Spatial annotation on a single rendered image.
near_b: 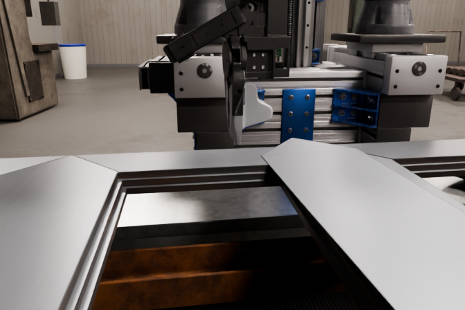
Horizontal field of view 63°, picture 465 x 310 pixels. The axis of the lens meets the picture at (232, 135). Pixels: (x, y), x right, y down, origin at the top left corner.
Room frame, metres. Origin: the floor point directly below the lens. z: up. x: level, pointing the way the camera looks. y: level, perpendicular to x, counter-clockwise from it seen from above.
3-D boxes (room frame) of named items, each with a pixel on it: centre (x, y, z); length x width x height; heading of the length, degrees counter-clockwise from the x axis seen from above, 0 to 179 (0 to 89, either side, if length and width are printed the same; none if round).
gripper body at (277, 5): (0.53, -0.03, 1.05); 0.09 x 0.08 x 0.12; 99
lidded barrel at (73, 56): (8.05, 3.34, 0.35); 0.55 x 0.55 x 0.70
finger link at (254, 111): (0.51, -0.03, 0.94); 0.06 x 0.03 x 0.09; 99
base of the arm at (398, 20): (1.08, -0.42, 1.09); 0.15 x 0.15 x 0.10
